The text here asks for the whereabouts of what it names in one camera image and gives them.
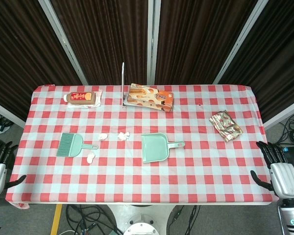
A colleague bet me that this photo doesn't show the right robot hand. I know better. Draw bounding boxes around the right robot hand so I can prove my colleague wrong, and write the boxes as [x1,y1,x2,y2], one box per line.
[250,141,294,199]

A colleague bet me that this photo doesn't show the green hand brush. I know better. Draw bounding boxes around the green hand brush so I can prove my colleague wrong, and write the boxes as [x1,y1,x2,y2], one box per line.
[56,133,99,158]

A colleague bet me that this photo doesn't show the green plastic dustpan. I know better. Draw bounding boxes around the green plastic dustpan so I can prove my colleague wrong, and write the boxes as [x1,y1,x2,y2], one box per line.
[141,133,186,164]

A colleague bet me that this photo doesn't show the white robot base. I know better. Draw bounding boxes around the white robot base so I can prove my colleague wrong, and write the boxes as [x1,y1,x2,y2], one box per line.
[105,204,177,235]

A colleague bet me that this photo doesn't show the gold foil snack packet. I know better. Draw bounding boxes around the gold foil snack packet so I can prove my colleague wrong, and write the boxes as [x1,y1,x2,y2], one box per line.
[209,110,244,142]

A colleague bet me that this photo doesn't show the orange biscuit box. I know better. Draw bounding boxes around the orange biscuit box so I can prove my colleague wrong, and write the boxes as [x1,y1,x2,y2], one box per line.
[126,83,174,112]

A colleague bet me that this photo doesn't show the white plastic packet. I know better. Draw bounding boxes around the white plastic packet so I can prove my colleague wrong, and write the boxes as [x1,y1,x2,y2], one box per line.
[67,89,103,109]

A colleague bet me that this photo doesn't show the red white checkered tablecloth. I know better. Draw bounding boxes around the red white checkered tablecloth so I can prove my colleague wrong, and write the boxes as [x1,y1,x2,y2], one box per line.
[5,84,280,210]

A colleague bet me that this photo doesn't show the white metal bookend stand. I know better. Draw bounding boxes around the white metal bookend stand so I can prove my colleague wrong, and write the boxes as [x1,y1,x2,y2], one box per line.
[121,62,138,108]

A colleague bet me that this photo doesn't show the black floor cables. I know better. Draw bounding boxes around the black floor cables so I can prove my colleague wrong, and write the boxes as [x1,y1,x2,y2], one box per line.
[65,204,123,235]

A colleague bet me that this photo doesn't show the grey aluminium frame post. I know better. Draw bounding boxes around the grey aluminium frame post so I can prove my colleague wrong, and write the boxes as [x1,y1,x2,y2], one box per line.
[147,0,162,85]
[38,0,89,86]
[212,0,270,85]

